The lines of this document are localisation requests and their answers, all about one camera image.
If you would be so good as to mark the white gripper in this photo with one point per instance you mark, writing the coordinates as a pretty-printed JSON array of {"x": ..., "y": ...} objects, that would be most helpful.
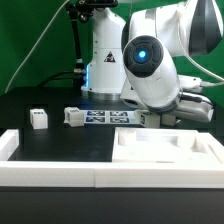
[{"x": 193, "y": 105}]

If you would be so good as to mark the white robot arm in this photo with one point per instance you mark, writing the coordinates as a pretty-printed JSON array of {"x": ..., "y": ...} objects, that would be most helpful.
[{"x": 133, "y": 59}]

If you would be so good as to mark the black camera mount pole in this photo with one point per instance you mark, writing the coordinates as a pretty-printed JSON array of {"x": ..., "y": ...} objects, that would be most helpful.
[{"x": 81, "y": 11}]

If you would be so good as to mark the white U-shaped fence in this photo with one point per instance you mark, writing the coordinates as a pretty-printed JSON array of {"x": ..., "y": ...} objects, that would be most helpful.
[{"x": 103, "y": 174}]

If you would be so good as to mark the white square tabletop part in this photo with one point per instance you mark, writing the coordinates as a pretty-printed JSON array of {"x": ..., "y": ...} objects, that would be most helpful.
[{"x": 166, "y": 146}]

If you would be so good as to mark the blue fiducial marker sheet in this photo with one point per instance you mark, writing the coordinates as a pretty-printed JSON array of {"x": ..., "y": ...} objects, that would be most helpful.
[{"x": 106, "y": 117}]

